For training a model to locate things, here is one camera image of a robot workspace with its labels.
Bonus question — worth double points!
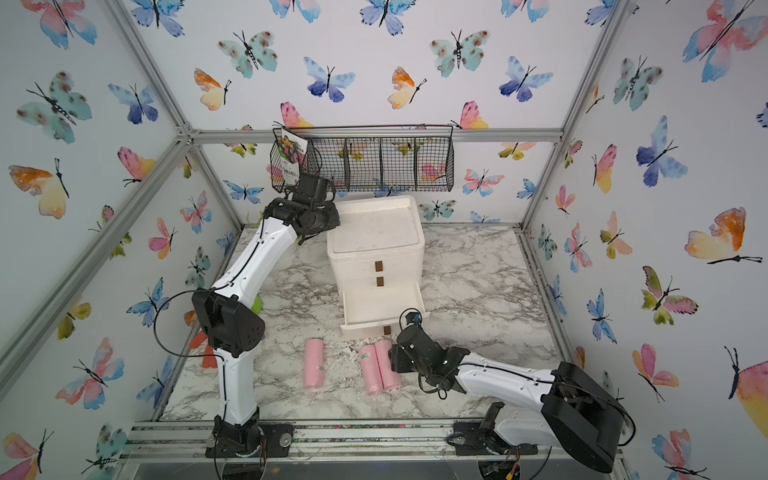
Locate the black wire wall basket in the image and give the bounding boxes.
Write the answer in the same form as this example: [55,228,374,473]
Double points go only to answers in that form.
[267,124,455,196]

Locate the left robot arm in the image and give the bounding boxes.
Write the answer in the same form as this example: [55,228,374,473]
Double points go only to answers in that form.
[192,173,340,425]

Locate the aluminium front rail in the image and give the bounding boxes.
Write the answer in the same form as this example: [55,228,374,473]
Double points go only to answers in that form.
[119,418,515,464]

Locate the white three-drawer foam cabinet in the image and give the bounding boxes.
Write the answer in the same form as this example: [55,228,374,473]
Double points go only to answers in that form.
[326,195,427,338]

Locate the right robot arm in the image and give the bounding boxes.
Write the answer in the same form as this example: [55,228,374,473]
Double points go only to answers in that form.
[386,324,632,474]

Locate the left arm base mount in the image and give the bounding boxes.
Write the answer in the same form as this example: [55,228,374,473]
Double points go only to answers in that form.
[205,422,294,460]

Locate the green toy shovel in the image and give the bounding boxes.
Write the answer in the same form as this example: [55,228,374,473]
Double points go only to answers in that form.
[250,296,263,314]

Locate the pink bag roll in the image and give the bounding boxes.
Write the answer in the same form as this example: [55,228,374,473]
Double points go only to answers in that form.
[359,344,384,396]
[374,339,402,392]
[303,338,324,390]

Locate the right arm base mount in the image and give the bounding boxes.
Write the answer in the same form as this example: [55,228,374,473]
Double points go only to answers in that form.
[445,402,539,456]

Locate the flower seed packet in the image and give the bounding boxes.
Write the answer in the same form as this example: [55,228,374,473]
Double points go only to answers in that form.
[276,129,309,186]

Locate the red rubber glove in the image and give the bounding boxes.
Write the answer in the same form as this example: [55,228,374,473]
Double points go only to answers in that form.
[189,330,217,369]

